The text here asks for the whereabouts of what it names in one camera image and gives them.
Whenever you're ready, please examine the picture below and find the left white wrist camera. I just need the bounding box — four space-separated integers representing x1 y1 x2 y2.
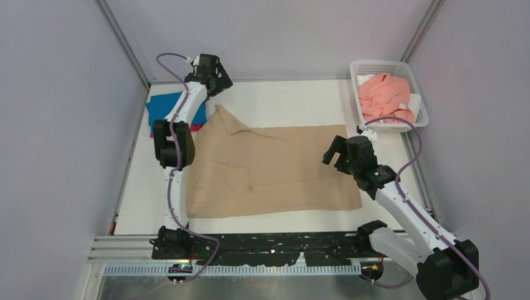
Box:
186 55 201 67

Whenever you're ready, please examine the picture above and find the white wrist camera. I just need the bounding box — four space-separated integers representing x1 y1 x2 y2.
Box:
356 125 378 143
186 55 201 67

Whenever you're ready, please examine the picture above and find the white plastic basket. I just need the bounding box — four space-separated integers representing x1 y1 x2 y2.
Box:
349 60 429 133

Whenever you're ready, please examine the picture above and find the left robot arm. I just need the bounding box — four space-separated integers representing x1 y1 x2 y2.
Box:
150 54 233 259

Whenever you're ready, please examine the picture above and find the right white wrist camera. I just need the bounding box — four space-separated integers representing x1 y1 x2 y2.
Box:
356 125 378 143

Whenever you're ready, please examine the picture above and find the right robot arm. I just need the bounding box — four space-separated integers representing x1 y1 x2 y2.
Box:
322 136 480 299

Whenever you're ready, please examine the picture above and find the white slotted cable duct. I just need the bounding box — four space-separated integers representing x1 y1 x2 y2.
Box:
102 262 361 277

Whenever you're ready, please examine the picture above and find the beige t shirt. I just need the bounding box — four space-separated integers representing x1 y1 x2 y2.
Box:
186 106 362 218

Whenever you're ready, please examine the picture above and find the pink folded t shirt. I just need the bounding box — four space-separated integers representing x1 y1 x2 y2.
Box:
149 124 203 138

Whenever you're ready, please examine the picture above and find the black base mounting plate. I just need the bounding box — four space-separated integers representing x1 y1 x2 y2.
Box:
149 229 381 267

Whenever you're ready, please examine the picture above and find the salmon t shirt in basket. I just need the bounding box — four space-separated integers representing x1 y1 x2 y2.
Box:
357 73 415 124

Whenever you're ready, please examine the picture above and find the blue folded t shirt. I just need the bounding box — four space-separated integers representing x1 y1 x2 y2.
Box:
146 92 207 127

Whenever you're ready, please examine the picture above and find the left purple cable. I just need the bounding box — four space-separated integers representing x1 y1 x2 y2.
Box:
155 52 221 283

